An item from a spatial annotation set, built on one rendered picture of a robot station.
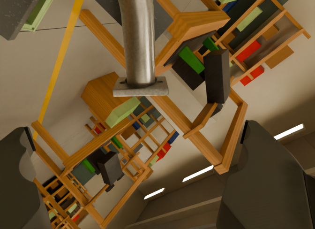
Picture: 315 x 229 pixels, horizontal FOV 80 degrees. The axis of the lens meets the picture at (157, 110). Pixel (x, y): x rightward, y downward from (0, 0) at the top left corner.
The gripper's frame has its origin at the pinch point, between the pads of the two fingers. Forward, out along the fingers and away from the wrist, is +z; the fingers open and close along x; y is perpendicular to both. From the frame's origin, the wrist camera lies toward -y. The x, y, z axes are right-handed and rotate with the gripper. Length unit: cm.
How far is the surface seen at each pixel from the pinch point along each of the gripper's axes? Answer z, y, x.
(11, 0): 11.8, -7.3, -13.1
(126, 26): 7.2, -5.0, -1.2
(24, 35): 157, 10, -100
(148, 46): 7.1, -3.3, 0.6
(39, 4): 23.9, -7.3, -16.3
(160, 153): 442, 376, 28
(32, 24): 23.9, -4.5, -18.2
